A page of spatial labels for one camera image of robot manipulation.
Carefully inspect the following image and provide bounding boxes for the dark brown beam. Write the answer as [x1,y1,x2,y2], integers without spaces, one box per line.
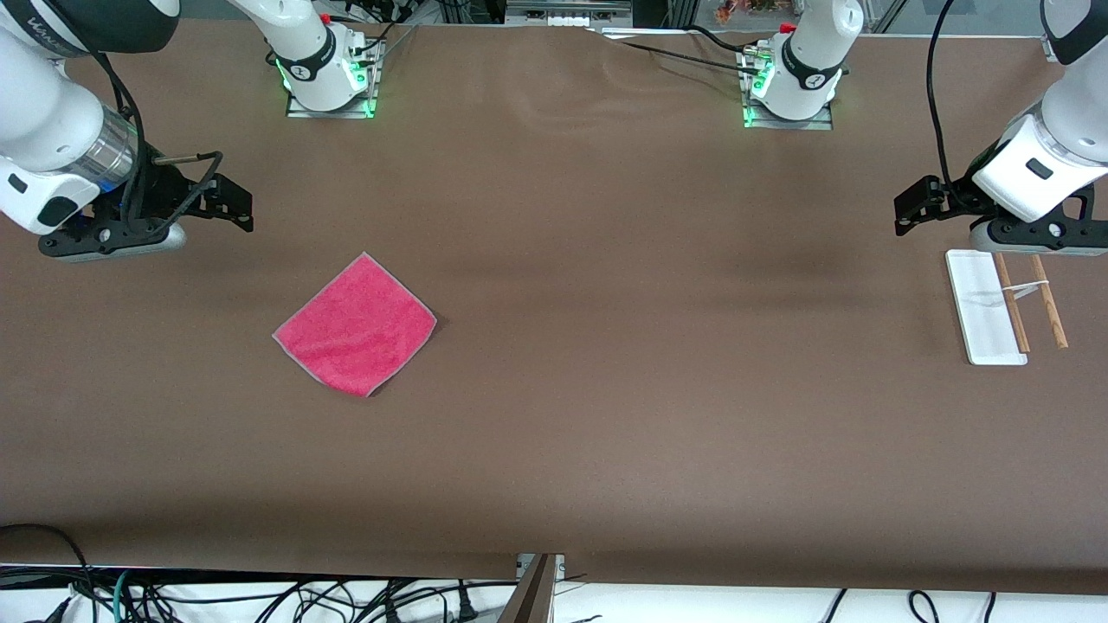
[498,554,557,623]

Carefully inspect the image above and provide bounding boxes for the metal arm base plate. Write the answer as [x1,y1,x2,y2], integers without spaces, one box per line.
[740,48,834,132]
[286,39,383,120]

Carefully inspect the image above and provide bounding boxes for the black table cable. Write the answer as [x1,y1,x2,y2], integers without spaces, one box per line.
[616,40,767,79]
[688,24,761,53]

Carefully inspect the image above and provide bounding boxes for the white rack with wooden rods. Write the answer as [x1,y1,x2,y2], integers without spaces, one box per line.
[944,249,1070,367]

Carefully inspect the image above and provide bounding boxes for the black base cable bundle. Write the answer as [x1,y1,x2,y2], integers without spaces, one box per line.
[342,0,421,66]

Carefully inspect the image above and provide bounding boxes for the pink towel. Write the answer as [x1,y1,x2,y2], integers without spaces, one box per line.
[272,251,438,399]

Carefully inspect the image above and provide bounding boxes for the thick black floor cable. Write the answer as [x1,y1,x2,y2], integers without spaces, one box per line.
[0,523,94,598]

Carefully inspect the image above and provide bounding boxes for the tangled black floor cables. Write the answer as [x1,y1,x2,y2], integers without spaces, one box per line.
[0,575,520,623]

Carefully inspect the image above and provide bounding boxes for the orange background item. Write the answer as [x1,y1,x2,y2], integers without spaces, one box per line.
[715,0,782,24]

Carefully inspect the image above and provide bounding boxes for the white power strip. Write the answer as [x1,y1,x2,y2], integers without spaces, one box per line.
[506,0,634,27]

